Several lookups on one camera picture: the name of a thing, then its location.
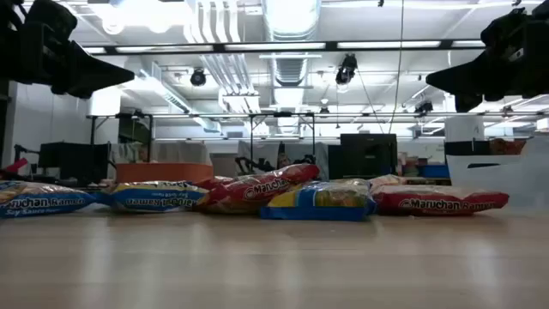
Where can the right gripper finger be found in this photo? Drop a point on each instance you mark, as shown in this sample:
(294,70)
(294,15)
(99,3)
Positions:
(463,79)
(467,103)

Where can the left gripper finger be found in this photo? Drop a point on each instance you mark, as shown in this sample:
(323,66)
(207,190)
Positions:
(94,68)
(68,90)

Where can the red Maruchan ramen pack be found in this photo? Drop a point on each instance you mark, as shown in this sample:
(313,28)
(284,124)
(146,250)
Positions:
(433,204)
(257,191)

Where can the orange Maruchan ramen pack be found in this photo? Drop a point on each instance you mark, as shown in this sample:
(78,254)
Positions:
(212,182)
(386,181)

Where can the blue Maruchan ramen pack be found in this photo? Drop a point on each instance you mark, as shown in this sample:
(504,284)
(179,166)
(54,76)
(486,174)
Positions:
(317,201)
(43,199)
(154,199)

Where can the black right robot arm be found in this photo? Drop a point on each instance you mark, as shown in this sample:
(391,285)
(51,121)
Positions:
(542,7)

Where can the black background robot arm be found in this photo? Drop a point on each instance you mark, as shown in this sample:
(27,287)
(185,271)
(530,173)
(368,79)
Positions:
(253,165)
(305,159)

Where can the black ceiling spotlight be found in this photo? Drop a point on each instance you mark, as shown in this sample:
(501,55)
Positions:
(198,77)
(424,107)

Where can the wide black monitor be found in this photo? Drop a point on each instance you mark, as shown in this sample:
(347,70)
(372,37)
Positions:
(73,161)

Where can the blue storage bin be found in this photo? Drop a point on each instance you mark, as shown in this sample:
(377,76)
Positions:
(433,171)

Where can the clear plastic bin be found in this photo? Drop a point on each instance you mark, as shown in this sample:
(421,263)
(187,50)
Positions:
(502,184)

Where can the large black monitor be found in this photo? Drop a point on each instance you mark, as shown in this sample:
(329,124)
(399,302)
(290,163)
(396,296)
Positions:
(369,154)

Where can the orange plastic bin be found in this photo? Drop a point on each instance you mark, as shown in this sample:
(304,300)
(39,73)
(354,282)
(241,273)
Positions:
(163,172)

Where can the white ceiling pipes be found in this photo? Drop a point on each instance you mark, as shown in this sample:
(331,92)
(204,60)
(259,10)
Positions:
(227,81)

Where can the grey fabric partition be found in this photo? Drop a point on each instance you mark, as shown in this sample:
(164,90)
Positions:
(266,150)

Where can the white rectangular ceiling duct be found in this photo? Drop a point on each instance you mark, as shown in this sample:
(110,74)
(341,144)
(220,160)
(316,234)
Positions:
(171,98)

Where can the black ceiling camera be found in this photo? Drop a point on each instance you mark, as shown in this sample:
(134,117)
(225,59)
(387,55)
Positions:
(346,68)

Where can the silver ventilation duct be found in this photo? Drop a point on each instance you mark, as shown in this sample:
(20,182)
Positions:
(291,70)

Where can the black overhead frame beam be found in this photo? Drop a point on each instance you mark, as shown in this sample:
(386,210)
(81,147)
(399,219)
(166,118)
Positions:
(279,46)

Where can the distant black rig frame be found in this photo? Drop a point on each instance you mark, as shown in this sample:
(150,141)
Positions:
(279,114)

